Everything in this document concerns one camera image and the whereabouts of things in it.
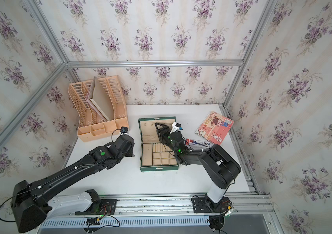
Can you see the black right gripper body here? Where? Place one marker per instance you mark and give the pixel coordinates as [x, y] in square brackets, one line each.
[166, 137]

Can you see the green jewelry box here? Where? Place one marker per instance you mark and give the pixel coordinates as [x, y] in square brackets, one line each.
[154, 155]

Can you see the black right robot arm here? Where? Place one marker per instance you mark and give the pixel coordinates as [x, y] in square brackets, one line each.
[219, 165]

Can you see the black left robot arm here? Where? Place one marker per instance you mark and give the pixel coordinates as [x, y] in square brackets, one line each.
[30, 200]

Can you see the white pen package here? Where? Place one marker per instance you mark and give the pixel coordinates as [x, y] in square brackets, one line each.
[198, 144]

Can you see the pink cartoon spiral notebook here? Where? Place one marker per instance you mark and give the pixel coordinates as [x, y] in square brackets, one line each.
[214, 128]

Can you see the peach plastic file organizer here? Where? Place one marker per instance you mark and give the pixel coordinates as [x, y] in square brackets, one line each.
[91, 126]

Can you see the beige folder in organizer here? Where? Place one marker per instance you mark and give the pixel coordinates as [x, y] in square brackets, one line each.
[100, 101]

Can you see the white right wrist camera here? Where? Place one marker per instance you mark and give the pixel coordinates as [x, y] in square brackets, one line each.
[175, 127]

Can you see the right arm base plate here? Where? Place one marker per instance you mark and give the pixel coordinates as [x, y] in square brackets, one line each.
[205, 205]

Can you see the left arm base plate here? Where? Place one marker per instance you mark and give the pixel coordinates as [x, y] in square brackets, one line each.
[102, 207]

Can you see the aluminium front rail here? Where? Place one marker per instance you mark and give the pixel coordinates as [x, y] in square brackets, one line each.
[137, 205]

